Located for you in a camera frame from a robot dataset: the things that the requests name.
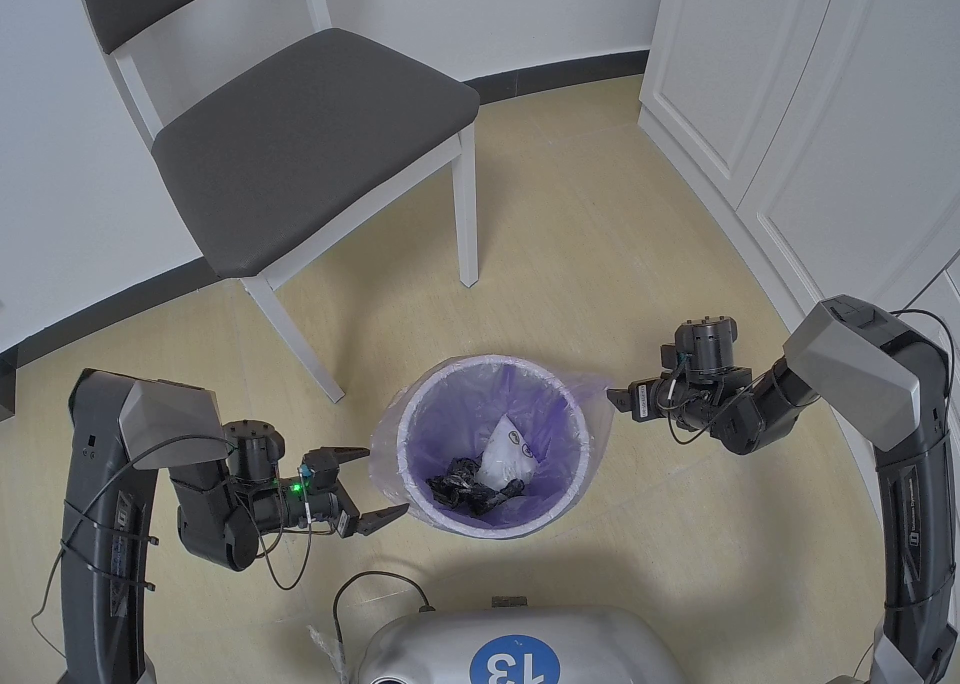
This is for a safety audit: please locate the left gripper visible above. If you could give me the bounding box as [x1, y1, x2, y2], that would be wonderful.
[279, 446, 411, 538]

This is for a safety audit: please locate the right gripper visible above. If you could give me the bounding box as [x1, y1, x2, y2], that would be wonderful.
[625, 378, 681, 424]

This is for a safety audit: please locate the purple plastic bag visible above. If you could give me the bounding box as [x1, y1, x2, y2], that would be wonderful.
[369, 354, 613, 539]

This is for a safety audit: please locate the black plastic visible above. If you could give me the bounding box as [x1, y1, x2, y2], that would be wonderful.
[466, 478, 527, 517]
[426, 456, 483, 511]

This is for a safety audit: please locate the white printed wrapper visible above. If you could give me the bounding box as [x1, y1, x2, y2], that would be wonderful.
[476, 414, 542, 488]

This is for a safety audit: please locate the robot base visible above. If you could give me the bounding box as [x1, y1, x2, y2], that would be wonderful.
[360, 594, 680, 684]

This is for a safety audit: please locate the white trash bin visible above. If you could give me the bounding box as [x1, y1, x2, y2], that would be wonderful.
[397, 356, 591, 539]

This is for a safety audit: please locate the clear plastic scrap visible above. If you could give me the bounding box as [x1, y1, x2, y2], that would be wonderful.
[306, 623, 351, 684]

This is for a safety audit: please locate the white chair with grey cushions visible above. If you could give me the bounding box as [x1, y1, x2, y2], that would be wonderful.
[60, 0, 481, 404]

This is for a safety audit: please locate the white wardrobe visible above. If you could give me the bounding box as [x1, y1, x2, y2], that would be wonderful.
[637, 0, 960, 487]

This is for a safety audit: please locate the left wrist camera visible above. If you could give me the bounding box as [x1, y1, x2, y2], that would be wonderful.
[298, 450, 342, 496]

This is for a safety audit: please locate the black cable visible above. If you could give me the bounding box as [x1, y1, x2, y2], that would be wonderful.
[666, 396, 723, 447]
[30, 435, 235, 659]
[332, 570, 438, 667]
[258, 507, 318, 590]
[891, 267, 960, 376]

